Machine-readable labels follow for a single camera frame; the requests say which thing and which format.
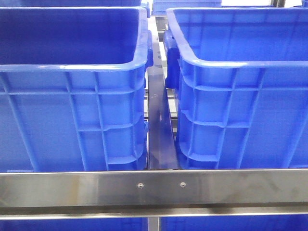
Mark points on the steel centre divider bar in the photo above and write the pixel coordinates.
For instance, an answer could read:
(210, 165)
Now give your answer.
(162, 152)

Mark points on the large blue crate left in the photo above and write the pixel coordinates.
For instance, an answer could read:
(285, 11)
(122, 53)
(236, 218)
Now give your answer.
(72, 85)

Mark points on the large blue crate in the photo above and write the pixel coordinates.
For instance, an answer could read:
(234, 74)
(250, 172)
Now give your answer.
(72, 85)
(243, 87)

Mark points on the large blue crate right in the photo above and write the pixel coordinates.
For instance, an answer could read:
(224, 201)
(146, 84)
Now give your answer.
(243, 87)

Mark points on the blue crate rear right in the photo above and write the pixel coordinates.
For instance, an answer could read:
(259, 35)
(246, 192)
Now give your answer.
(160, 6)

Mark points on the blue crate lower left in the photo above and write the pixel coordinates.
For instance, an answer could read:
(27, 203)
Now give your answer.
(96, 224)

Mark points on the blue crate rear left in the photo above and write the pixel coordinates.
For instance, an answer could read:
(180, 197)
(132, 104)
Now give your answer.
(81, 3)

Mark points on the blue crate lower right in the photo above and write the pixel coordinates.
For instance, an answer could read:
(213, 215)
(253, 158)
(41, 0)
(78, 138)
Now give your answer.
(236, 223)

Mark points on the stainless steel front rail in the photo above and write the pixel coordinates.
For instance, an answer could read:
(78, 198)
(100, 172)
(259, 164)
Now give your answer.
(153, 193)

